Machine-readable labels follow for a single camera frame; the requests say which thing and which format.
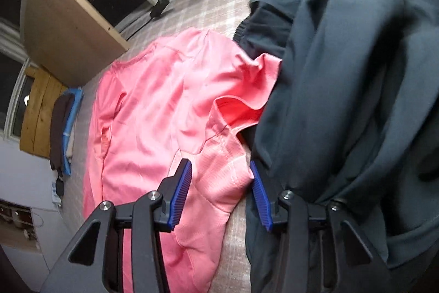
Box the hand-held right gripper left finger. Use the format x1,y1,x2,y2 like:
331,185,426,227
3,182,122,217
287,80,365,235
41,158,193,293

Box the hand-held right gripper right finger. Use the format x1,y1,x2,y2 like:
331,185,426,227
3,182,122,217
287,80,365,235
250,161,392,293

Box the pink shirt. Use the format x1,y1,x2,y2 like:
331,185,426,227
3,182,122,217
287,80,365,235
82,29,283,293

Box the dark grey jacket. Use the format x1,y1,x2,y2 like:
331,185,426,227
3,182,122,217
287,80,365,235
245,0,439,293

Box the white power strip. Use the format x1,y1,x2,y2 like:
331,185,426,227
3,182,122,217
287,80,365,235
51,181,64,208

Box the blue cloth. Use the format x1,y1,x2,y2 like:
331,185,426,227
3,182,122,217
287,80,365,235
62,89,84,177

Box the yellow wooden board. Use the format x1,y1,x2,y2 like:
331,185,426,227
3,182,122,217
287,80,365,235
20,66,67,160

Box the black pants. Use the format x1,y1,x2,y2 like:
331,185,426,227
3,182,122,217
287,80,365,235
233,0,309,53

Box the long black power adapter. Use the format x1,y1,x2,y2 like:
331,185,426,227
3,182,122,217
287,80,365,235
150,0,171,19

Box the light wooden panel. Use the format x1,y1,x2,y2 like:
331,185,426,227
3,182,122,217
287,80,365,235
21,0,131,88

